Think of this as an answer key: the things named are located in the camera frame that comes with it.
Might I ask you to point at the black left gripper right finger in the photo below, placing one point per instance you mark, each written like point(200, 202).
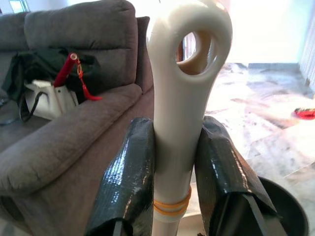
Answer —
point(221, 177)

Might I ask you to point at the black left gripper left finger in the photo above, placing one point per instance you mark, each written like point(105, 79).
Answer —
point(128, 177)

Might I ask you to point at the red object on floor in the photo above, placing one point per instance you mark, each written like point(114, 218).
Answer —
point(304, 113)

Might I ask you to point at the yellow rubber band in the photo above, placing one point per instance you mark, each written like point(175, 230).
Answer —
point(172, 205)

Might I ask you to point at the grey fabric sofa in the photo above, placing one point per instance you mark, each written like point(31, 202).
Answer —
point(73, 142)

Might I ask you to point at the black bucket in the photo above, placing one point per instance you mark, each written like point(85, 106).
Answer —
point(291, 209)

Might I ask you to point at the white bag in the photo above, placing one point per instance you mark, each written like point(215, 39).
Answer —
point(49, 102)

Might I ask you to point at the red scroll with tassel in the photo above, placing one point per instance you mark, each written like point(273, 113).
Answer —
point(64, 71)

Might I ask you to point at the dark green cloth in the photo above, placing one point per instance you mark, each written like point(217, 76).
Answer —
point(37, 64)

